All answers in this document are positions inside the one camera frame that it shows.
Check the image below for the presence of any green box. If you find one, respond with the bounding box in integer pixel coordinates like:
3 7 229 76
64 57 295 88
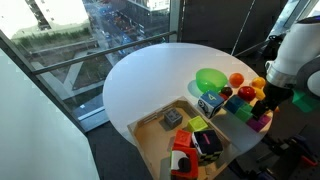
292 89 320 114

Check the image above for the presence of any blue toy block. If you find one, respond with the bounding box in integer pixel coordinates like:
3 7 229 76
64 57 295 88
223 94 247 115

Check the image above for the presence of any pink toy block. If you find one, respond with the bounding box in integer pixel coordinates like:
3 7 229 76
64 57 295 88
246 113 272 133

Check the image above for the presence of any wooden tray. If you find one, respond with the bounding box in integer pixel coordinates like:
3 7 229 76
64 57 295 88
126 96 242 180

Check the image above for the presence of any black clamp orange handle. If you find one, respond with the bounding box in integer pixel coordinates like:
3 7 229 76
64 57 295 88
266 134 320 168

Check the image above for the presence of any yellow-green toy block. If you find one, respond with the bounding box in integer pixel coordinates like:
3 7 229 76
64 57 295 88
186 115 210 134

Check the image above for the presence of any grey toy block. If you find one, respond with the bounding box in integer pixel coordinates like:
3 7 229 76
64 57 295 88
163 107 184 130

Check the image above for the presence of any orange toy block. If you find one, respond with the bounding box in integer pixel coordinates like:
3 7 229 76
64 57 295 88
172 128 193 149

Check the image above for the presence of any red toy apple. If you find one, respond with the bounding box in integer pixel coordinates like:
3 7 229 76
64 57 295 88
237 85 257 103

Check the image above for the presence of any black pink soft cube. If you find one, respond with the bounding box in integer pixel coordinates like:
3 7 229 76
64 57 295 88
191 129 224 163

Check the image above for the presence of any yellow-orange toy orange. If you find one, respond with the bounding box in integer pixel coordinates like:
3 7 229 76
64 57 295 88
251 76 267 90

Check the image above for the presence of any green plastic bowl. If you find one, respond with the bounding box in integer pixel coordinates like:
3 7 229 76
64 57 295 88
195 67 229 94

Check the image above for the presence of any blue white number cube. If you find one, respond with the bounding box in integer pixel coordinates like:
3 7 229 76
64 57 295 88
197 89 226 120

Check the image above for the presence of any orange-red toy fruit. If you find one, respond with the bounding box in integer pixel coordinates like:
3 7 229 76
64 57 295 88
228 72 245 89

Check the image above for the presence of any dark toy plum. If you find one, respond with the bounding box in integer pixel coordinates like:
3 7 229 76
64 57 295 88
220 86 234 98

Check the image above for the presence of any yellow toy banana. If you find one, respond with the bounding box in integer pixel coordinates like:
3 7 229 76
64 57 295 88
254 86 267 102

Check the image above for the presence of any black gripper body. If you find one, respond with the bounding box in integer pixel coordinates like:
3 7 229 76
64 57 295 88
262 80 295 112

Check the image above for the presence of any red white soft cube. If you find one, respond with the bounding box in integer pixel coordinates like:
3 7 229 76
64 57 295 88
170 146 200 180

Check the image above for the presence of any metal window railing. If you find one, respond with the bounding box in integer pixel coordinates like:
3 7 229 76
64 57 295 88
31 30 178 76

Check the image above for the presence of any green toy block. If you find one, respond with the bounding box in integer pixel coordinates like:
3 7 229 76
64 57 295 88
234 103 255 123

